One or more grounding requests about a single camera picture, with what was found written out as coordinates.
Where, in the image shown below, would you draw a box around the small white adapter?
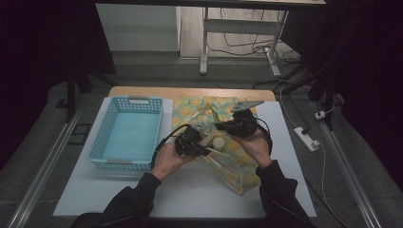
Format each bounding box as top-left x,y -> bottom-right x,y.
315,104 -> 336,121

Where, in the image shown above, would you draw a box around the white power strip cable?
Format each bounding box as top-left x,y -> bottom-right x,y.
317,141 -> 350,228

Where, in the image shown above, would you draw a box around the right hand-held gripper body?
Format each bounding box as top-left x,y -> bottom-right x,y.
227,100 -> 265,138

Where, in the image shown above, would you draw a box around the white standing desk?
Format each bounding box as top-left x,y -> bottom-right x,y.
94,0 -> 327,77

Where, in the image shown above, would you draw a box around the black rectangular floor frame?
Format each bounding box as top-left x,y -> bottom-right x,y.
67,123 -> 93,146

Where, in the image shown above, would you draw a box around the black floor cables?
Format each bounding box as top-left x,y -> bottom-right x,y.
207,9 -> 302,66

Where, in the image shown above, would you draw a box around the person's right hand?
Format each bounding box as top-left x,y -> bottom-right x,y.
233,127 -> 274,170

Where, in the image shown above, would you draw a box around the light blue plastic basket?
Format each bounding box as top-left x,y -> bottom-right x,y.
87,95 -> 164,173

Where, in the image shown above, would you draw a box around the white power strip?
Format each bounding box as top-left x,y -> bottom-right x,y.
294,126 -> 321,152

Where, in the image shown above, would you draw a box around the light grey cabinet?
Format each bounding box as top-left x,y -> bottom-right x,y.
94,3 -> 182,53

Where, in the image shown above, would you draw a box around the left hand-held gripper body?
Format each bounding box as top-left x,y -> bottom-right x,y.
174,124 -> 204,157

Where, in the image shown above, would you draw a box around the black metal stand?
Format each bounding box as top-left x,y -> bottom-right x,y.
55,61 -> 116,124
278,61 -> 347,131

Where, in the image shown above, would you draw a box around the orange print tote bag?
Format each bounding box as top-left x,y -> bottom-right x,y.
172,95 -> 262,196

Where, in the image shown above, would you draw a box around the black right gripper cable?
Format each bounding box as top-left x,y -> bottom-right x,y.
256,117 -> 274,156

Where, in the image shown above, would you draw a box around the white table mat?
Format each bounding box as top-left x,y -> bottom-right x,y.
52,97 -> 317,219

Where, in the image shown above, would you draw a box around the aluminium rail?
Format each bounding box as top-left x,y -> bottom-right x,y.
6,94 -> 87,228
312,101 -> 385,228

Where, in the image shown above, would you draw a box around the person's left hand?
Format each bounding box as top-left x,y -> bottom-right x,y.
151,142 -> 193,182

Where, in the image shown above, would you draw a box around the black curtain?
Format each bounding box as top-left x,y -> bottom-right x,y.
281,0 -> 403,191
0,0 -> 117,172

